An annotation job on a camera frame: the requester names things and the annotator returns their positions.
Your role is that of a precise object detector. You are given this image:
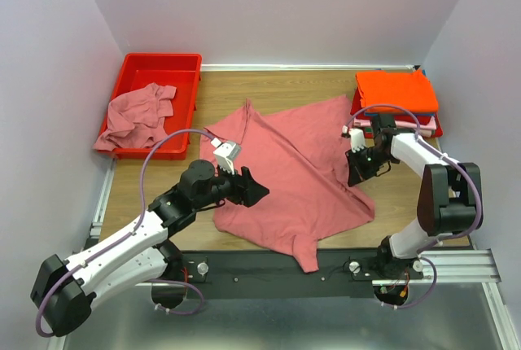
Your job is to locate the salmon pink t-shirt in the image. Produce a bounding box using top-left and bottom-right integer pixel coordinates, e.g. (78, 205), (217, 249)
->
(206, 95), (374, 273)

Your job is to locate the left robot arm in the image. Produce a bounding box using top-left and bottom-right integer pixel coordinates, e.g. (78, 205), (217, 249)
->
(30, 160), (269, 338)

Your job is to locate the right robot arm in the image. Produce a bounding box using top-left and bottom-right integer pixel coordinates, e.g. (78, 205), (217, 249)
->
(342, 114), (483, 279)

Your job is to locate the light pink folded t-shirt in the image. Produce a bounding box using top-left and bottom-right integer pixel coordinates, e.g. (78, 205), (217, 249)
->
(352, 116), (438, 138)

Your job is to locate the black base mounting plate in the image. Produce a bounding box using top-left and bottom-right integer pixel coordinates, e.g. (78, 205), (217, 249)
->
(183, 248), (423, 299)

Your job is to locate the orange folded t-shirt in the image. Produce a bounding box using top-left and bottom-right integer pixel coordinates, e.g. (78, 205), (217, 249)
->
(356, 71), (439, 113)

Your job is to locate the crumpled pink t-shirt in bin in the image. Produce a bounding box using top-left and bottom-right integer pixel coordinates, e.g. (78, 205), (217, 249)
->
(94, 83), (177, 151)

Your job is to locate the red plastic bin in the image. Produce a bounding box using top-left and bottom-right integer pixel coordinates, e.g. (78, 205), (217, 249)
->
(93, 53), (202, 160)

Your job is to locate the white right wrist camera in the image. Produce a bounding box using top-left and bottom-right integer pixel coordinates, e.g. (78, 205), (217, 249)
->
(341, 125), (366, 153)

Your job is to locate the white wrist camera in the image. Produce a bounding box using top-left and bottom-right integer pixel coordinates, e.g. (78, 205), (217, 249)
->
(211, 138), (242, 175)
(341, 125), (366, 153)

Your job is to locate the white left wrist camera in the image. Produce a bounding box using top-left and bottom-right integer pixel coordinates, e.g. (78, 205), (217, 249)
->
(211, 138), (242, 175)

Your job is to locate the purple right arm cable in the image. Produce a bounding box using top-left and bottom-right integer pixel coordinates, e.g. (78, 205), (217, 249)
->
(344, 104), (484, 253)

